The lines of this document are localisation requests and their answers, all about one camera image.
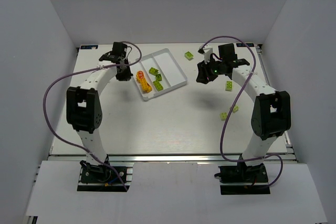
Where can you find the white three-compartment tray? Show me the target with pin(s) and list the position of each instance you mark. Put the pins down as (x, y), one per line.
(158, 73)

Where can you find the blue label right corner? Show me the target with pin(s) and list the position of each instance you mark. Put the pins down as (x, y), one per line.
(244, 45)

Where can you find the aluminium table frame rail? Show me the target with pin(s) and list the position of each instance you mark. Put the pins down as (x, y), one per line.
(144, 158)

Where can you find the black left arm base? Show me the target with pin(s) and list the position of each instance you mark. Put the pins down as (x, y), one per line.
(99, 178)

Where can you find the green 2x2 lego upturned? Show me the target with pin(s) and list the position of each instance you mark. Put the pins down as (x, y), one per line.
(158, 77)

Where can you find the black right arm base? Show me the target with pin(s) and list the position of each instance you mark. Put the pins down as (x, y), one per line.
(243, 180)

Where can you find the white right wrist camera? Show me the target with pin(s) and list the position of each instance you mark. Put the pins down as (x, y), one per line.
(206, 51)

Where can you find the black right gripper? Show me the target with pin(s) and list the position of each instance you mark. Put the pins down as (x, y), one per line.
(203, 73)

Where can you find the yellow 2x4 lego brick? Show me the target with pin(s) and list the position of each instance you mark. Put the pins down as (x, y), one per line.
(144, 84)

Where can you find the yellow round butterfly lego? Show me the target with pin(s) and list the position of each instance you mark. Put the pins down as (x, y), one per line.
(140, 76)

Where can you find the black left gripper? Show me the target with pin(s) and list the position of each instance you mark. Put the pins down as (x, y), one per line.
(124, 74)

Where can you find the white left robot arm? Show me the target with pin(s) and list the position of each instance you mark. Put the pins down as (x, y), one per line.
(83, 107)

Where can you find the green 2x4 lego far right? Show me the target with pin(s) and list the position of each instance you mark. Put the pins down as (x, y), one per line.
(229, 86)

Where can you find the blue label corner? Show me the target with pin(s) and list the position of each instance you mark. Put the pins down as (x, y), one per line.
(244, 45)
(88, 47)

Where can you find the green 2x2 lego front right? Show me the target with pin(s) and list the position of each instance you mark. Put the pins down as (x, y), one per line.
(223, 116)

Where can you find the green 2x4 lego brick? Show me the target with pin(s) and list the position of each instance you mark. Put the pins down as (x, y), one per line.
(158, 85)

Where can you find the green 2x2 lego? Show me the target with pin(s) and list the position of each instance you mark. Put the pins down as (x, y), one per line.
(223, 116)
(235, 109)

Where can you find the blue label left corner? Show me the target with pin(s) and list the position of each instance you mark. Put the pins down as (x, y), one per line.
(88, 47)

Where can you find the yellow sloped printed lego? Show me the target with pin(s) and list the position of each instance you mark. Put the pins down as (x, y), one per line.
(148, 89)

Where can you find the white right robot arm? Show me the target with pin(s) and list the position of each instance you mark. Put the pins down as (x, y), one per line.
(271, 115)

